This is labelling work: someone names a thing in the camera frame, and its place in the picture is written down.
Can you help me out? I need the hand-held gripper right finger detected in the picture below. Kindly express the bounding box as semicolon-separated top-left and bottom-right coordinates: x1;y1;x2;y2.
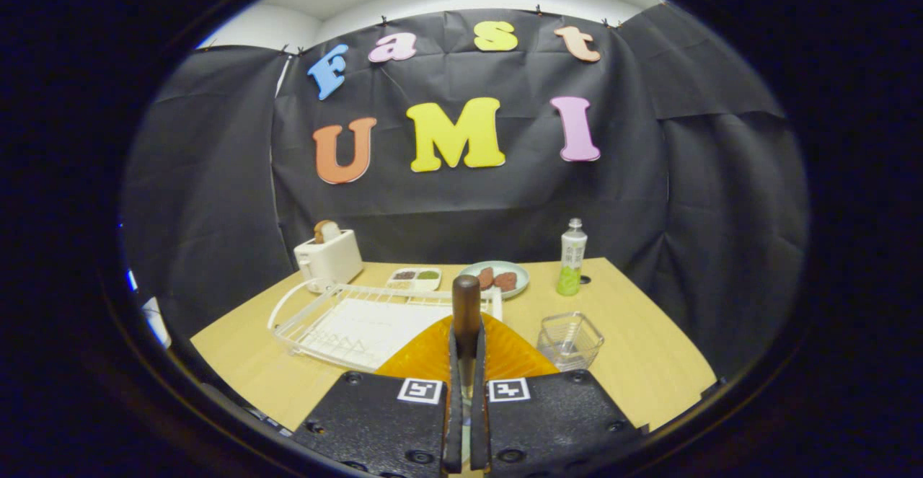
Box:
470;312;642;478

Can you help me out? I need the pale green plate with meat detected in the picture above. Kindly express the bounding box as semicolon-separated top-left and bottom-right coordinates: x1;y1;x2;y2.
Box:
458;260;531;300

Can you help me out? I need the wooden handled spoon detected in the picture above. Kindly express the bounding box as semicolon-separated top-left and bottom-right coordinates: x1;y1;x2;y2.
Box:
451;274;483;421

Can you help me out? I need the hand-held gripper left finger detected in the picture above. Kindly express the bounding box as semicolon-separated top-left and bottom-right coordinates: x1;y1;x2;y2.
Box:
292;312;466;478

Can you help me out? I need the white and green bottle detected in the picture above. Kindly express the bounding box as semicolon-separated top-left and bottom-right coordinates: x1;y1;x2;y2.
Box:
556;218;588;297

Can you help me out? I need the white toaster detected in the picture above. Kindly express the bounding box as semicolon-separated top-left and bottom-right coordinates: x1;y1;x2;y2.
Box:
293;229;364;293

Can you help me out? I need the white divided condiment dish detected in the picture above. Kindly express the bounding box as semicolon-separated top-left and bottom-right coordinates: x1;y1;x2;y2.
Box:
386;267;442;292

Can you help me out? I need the white wire dish rack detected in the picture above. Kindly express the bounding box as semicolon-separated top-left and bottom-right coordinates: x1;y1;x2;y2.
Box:
267;278;503;374

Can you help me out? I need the black backdrop cloth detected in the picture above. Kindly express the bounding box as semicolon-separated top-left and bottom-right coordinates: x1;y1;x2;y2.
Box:
119;2;812;385

